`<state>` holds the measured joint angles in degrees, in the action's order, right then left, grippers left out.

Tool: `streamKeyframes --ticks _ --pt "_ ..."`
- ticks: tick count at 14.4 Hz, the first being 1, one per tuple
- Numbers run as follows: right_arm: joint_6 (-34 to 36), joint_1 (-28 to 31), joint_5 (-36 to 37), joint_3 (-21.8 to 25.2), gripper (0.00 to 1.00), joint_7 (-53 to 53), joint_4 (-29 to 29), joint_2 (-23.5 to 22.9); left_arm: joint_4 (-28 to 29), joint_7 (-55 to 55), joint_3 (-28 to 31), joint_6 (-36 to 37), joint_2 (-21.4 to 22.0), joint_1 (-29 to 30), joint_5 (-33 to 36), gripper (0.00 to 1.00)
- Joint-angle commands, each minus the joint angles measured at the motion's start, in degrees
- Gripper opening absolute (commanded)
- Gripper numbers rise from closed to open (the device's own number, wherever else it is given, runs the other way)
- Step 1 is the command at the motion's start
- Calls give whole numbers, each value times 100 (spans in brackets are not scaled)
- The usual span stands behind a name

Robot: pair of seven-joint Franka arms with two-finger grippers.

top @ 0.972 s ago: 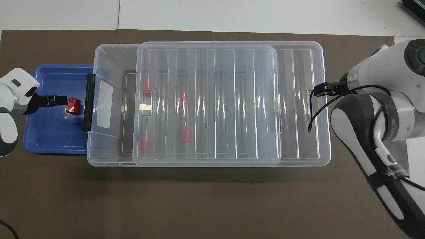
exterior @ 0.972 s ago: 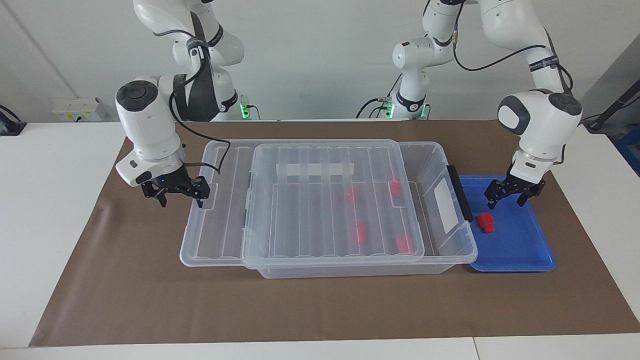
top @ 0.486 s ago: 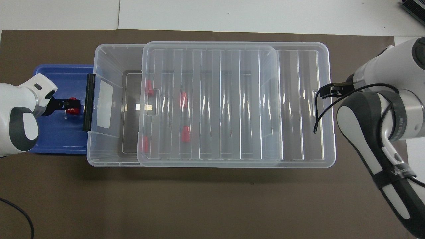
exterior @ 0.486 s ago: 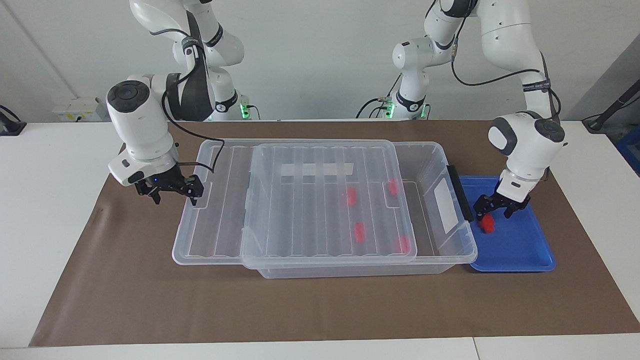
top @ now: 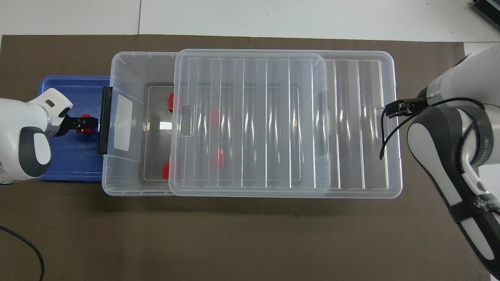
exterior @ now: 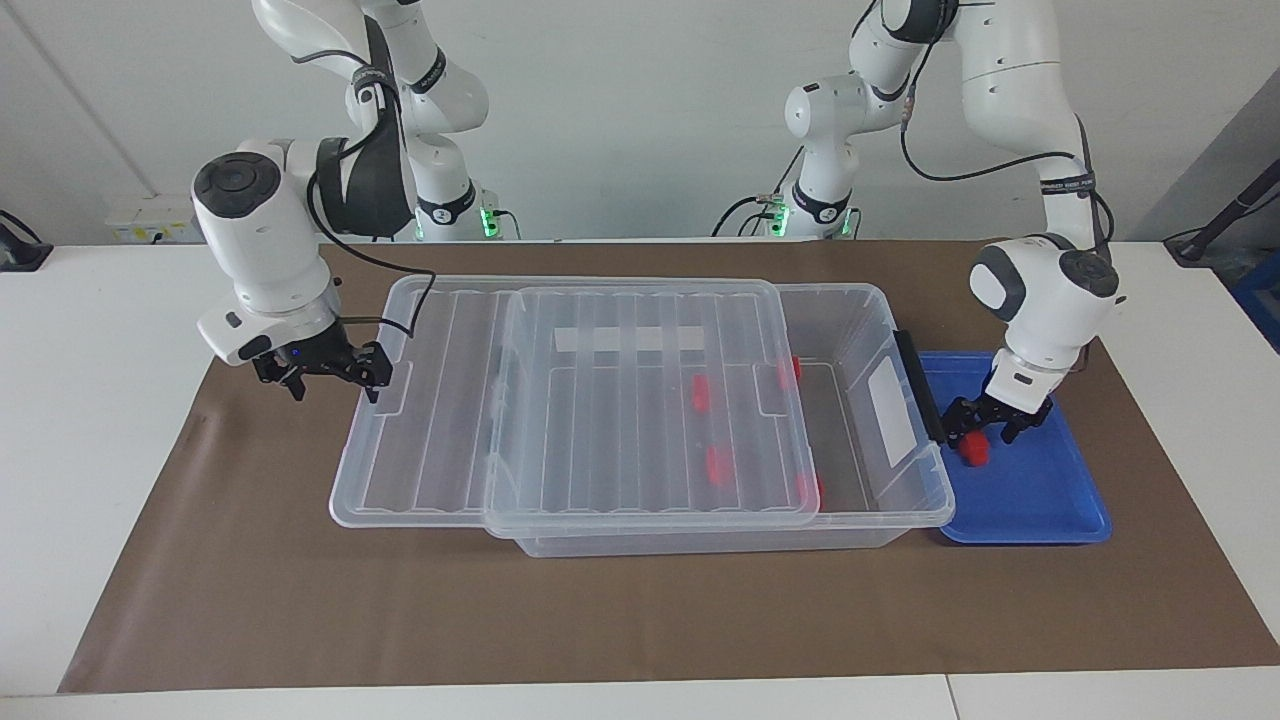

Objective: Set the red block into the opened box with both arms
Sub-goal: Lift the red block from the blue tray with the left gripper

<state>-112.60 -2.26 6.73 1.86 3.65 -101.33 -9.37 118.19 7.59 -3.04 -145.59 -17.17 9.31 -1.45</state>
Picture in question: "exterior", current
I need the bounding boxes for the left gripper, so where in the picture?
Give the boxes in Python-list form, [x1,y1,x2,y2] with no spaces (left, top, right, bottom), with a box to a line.
[945,371,1054,449]

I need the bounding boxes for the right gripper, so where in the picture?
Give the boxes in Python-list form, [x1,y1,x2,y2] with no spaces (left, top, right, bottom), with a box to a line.
[251,326,394,405]

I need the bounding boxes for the clear plastic box lid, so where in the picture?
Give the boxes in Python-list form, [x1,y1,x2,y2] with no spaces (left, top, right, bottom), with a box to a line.
[329,276,823,531]

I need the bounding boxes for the clear plastic storage box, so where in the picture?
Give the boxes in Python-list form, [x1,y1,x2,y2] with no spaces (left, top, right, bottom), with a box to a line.
[484,282,957,559]

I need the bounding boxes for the blue plastic tray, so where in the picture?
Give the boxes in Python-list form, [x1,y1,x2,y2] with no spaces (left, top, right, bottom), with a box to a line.
[915,349,1114,546]

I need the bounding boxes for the white power strip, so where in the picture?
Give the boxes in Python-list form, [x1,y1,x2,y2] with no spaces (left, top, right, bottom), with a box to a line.
[104,194,203,245]

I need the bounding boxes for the black stand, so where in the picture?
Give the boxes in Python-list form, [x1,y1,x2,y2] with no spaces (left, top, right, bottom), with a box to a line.
[0,208,55,274]
[1163,158,1280,267]

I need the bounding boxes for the black box handle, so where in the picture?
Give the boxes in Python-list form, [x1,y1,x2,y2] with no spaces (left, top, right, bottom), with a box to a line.
[892,329,947,447]

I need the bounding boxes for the black cable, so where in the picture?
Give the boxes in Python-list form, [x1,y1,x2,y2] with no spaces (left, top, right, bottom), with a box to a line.
[304,40,438,343]
[711,146,807,239]
[897,80,1117,263]

